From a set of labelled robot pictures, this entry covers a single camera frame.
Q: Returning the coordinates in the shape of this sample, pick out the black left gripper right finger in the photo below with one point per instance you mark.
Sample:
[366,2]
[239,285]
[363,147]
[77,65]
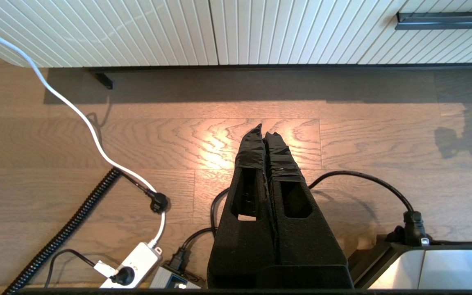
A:
[305,246]

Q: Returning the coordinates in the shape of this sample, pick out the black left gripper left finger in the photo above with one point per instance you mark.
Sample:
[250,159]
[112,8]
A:
[244,246]

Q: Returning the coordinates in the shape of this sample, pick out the white fluted drawer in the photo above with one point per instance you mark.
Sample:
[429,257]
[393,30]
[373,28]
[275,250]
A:
[457,45]

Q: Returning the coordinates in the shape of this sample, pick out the silver black robot base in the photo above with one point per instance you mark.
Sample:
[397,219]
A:
[445,266]

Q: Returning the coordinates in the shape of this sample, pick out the black furniture leg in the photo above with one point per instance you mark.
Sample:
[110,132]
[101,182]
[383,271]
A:
[104,81]

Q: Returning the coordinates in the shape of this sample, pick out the white sideboard cabinet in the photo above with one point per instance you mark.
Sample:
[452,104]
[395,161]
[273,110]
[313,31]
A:
[96,32]

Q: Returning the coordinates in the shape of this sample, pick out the grey power adapter brick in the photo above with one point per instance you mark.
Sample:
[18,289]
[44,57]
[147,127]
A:
[166,278]

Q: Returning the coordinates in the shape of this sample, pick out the white power strip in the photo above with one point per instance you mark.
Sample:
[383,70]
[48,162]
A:
[137,260]

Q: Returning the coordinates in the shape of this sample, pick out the white plug in strip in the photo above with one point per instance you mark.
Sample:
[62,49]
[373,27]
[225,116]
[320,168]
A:
[105,269]

